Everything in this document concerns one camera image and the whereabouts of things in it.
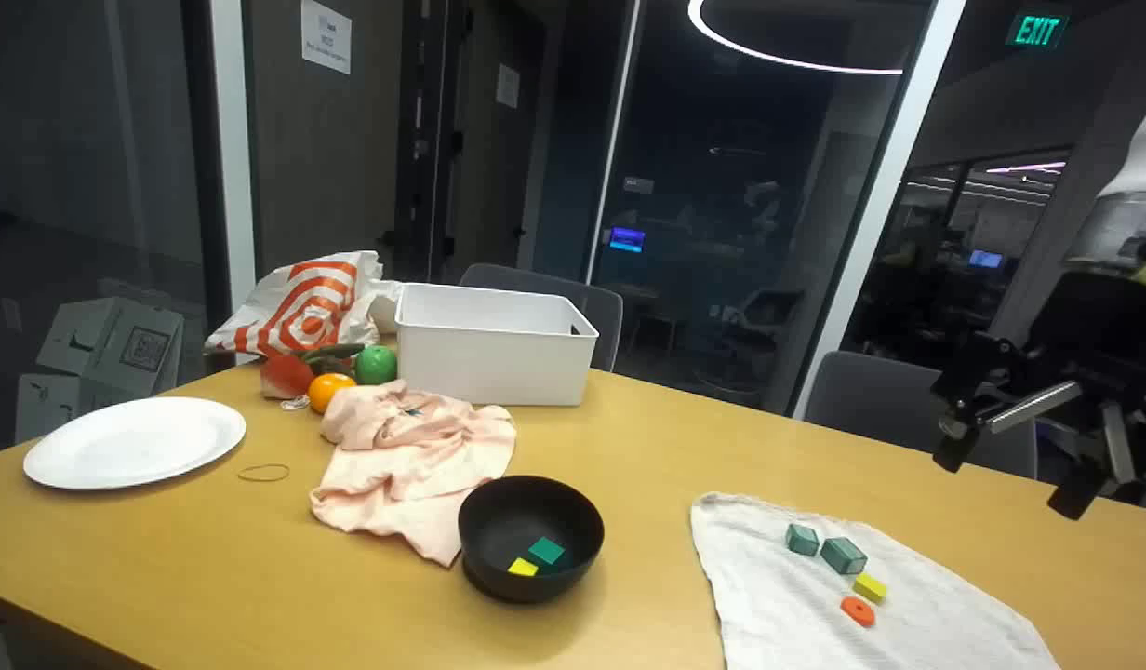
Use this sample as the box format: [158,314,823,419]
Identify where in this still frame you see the white towel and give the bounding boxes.
[687,492,1066,670]

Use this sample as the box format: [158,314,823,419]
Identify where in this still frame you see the yellow block on towel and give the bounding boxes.
[850,570,893,606]

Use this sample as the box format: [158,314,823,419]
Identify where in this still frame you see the orange block on towel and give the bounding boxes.
[839,592,883,634]

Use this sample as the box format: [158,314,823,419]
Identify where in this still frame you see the grey chair with narrow back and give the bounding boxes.
[457,260,628,373]

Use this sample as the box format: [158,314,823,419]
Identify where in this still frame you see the white plastic bin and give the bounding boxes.
[392,280,604,414]

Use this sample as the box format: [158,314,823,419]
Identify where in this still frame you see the blue glowing screen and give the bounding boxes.
[604,223,653,260]

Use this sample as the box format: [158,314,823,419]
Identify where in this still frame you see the black bowl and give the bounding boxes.
[453,472,612,606]

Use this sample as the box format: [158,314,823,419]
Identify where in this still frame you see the green toy ball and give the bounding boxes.
[351,342,401,386]

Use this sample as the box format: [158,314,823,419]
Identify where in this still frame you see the green block in bowl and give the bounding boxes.
[526,531,568,570]

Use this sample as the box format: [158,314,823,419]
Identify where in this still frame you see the pink crumpled cloth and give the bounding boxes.
[304,379,521,570]

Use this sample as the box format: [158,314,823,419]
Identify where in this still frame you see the orange toy fruit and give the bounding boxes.
[304,369,360,419]

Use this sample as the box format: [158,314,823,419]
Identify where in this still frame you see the red white striped cloth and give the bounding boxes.
[202,247,401,366]

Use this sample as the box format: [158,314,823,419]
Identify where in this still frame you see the red toy fruit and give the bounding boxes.
[257,350,319,402]

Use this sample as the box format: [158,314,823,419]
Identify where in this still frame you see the grey chair with wide back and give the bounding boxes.
[802,347,1051,481]

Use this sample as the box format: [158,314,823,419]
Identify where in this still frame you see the small teal block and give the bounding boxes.
[783,523,826,558]

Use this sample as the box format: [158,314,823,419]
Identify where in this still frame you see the large teal block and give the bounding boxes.
[820,531,870,581]

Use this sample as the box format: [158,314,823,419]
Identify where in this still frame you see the thin rubber band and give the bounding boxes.
[233,463,294,488]

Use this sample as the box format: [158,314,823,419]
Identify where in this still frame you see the white paper notice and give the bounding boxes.
[298,0,356,79]

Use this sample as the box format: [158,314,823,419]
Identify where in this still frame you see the white round plate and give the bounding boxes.
[20,395,248,497]

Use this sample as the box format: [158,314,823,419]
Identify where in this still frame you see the cardboard boxes behind glass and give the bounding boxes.
[11,296,191,448]

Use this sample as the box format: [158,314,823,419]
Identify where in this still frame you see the green exit sign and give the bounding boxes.
[1002,10,1071,54]

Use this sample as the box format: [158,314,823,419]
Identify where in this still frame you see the ring ceiling light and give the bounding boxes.
[686,0,909,82]

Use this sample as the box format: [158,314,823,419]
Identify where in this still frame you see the black camera mount with rod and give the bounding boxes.
[928,332,1146,524]

